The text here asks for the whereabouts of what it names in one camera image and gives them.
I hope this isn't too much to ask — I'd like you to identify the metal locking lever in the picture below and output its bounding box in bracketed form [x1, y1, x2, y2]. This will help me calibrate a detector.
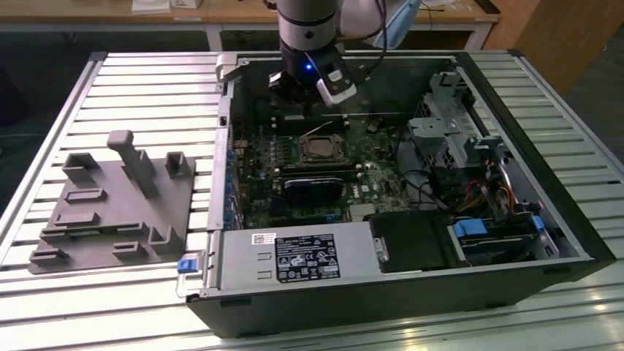
[302, 123, 336, 138]

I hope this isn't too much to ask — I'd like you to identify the metal socket cover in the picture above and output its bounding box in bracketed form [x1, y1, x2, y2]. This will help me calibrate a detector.
[298, 135, 345, 163]

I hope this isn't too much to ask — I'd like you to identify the graphics card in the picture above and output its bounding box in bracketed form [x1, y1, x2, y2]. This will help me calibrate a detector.
[281, 177, 345, 204]

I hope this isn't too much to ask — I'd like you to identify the silver metal drive cage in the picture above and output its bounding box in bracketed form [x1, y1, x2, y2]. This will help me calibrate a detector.
[406, 71, 513, 171]

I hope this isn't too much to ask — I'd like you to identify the green motherboard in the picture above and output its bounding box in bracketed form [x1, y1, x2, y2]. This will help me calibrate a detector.
[232, 116, 425, 231]

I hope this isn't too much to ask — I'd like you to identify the wooden desk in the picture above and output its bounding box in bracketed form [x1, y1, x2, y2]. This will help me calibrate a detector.
[0, 0, 502, 52]

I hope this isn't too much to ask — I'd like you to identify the black power supply label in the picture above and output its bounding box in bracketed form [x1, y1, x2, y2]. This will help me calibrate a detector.
[274, 233, 342, 284]

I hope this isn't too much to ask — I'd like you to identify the silver power supply unit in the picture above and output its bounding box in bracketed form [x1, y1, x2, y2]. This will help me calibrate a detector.
[213, 222, 384, 292]

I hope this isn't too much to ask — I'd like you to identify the grey parts rack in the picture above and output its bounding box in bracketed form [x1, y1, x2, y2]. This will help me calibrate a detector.
[26, 129, 198, 275]

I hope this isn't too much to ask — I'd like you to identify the black drive bay box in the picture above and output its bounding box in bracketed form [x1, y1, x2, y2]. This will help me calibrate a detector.
[369, 214, 457, 273]

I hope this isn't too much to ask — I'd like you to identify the hard disk in blue carrier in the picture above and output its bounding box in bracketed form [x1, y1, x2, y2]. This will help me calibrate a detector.
[450, 217, 545, 263]

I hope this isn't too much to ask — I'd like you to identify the wooden cabinet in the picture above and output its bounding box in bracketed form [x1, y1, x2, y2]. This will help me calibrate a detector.
[506, 0, 624, 96]

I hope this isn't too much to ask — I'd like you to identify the black open PC case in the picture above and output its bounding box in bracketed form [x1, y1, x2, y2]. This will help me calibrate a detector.
[184, 50, 618, 339]

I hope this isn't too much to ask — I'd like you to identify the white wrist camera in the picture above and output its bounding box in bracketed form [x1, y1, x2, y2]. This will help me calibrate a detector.
[314, 61, 361, 108]

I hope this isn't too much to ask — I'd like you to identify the black camera cable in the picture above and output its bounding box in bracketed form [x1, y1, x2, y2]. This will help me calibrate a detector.
[357, 0, 392, 82]

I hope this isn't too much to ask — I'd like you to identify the coloured wire bundle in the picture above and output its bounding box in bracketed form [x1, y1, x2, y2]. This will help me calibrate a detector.
[465, 182, 517, 210]

